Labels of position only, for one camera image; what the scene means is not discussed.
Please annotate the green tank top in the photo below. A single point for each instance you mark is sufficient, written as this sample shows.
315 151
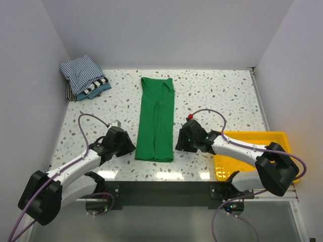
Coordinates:
155 131

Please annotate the blue folded tank top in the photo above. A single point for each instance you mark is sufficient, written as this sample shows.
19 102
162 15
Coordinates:
93 93

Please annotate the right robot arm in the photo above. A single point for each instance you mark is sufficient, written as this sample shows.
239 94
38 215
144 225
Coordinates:
274 169

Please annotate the black white wide-striped folded top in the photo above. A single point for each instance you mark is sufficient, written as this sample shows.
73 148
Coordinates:
95 84

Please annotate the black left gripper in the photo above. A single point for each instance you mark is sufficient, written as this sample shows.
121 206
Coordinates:
128 146

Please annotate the aluminium frame rail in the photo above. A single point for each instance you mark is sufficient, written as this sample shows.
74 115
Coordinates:
235 92

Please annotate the thin-striped black white folded top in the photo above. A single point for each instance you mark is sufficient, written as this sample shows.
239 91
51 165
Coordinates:
70 96

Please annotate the blue white striped tank top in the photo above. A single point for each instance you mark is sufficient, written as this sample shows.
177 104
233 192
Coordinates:
81 73

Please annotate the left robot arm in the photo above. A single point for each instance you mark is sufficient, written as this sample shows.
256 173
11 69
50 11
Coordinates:
47 192

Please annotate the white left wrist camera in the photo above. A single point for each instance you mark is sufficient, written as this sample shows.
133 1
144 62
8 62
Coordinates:
115 123

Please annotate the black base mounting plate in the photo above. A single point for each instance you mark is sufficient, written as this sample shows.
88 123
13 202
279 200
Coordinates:
114 195

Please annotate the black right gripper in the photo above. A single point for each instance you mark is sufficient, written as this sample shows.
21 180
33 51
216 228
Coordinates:
181 144

